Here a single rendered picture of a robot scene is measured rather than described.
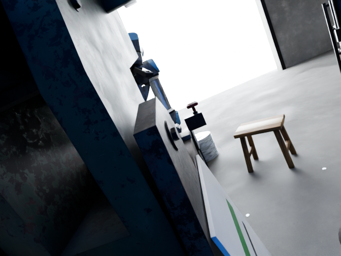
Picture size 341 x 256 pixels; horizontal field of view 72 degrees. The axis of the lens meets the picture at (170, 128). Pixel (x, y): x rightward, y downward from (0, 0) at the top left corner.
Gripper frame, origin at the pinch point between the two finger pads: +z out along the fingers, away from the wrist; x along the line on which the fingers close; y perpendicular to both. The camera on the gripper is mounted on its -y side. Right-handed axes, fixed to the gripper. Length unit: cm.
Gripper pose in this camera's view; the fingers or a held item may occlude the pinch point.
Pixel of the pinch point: (145, 99)
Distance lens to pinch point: 123.0
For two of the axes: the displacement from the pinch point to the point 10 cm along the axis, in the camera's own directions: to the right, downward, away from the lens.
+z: 1.8, 9.8, 0.0
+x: -7.3, 1.3, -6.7
